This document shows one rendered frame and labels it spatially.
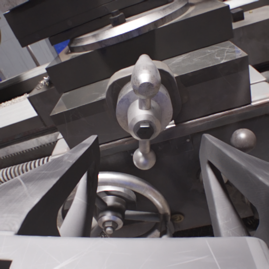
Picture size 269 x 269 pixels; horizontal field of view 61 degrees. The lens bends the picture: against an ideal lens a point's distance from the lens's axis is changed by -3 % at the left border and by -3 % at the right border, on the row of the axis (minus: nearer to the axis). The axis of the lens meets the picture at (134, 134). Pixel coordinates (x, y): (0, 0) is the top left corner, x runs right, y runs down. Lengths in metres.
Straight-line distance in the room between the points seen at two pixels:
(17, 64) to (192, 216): 4.01
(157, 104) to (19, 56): 4.02
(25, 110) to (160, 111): 0.41
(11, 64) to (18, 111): 3.75
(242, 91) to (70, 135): 0.27
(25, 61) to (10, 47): 0.30
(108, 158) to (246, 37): 0.34
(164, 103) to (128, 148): 0.14
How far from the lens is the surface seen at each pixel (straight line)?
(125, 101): 0.29
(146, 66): 0.20
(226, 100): 0.38
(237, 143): 0.34
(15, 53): 4.27
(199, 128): 0.39
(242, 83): 0.37
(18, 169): 0.63
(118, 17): 0.41
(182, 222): 0.57
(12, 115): 0.64
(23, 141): 0.66
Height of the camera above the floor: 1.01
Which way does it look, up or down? 32 degrees down
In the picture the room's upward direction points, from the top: 22 degrees counter-clockwise
